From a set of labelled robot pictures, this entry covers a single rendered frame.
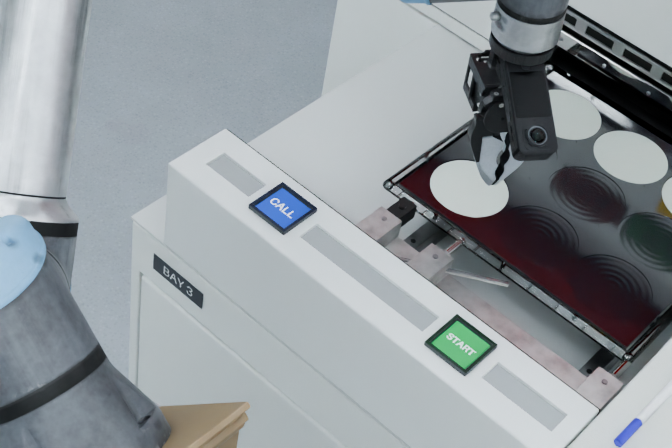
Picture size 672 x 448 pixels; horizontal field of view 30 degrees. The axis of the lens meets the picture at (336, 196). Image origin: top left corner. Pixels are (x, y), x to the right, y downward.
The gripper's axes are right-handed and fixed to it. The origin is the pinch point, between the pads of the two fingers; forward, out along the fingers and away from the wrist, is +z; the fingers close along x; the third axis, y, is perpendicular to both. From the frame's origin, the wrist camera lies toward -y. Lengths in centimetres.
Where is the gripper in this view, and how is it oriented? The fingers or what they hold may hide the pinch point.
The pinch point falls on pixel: (495, 180)
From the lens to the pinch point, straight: 149.9
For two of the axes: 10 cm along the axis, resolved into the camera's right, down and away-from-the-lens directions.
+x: -9.7, 0.8, -2.1
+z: -0.9, 7.0, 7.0
